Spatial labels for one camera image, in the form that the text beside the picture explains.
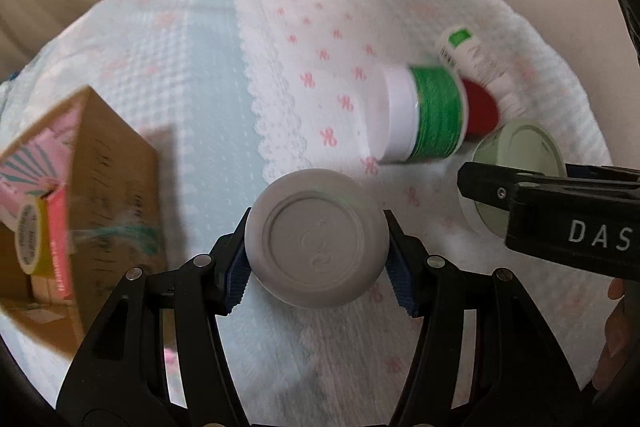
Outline cardboard box pink flaps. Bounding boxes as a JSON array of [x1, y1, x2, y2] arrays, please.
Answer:
[[1, 87, 167, 355]]

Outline red cap bottle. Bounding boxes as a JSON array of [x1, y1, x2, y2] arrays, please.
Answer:
[[461, 77, 500, 140]]

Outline pale green lid jar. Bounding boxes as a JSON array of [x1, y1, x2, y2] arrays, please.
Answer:
[[459, 118, 566, 239]]

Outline light blue patterned bedsheet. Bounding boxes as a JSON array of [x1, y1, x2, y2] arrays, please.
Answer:
[[0, 0, 615, 427]]

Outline person's right hand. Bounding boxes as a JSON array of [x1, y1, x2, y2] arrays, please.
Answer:
[[592, 279, 630, 391]]

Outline green white jar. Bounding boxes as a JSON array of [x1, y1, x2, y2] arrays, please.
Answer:
[[364, 64, 469, 164]]

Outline white round jar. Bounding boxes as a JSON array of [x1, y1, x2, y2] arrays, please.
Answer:
[[244, 169, 390, 309]]

